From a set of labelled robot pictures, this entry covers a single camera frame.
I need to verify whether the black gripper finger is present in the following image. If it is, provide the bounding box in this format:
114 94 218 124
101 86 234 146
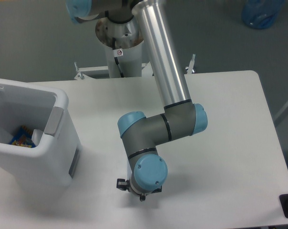
116 178 129 190

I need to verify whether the white trash can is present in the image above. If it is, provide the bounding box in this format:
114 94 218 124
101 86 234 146
0 79 82 189

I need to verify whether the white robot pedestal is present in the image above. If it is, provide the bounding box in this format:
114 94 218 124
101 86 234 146
95 18 144 78

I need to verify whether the white metal base frame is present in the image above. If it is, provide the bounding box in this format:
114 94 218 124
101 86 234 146
73 53 197 80

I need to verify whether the blue snack packet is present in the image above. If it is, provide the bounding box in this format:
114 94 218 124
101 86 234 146
9 125 36 148

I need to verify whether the black cable on pedestal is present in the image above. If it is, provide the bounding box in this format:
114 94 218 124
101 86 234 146
112 37 124 78

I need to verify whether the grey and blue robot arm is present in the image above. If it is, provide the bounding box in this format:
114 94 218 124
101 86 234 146
66 0 208 201

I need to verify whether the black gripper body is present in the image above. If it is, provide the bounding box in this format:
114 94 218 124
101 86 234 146
127 179 162 202

